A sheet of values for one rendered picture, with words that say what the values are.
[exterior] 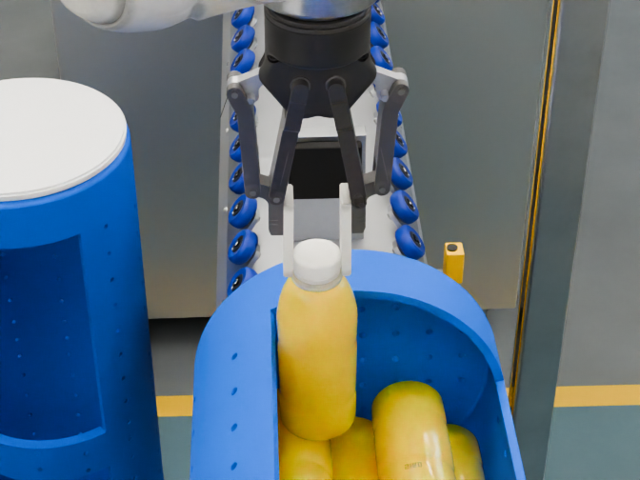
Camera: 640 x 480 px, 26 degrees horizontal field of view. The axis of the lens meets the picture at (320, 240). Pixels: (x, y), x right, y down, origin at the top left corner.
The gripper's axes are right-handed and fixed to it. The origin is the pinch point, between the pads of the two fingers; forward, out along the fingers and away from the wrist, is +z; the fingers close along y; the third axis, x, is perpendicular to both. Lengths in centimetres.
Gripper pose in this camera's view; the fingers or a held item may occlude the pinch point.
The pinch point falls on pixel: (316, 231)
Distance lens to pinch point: 108.5
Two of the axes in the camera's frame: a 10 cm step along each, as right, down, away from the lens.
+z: 0.0, 8.0, 6.0
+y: -10.0, 0.2, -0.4
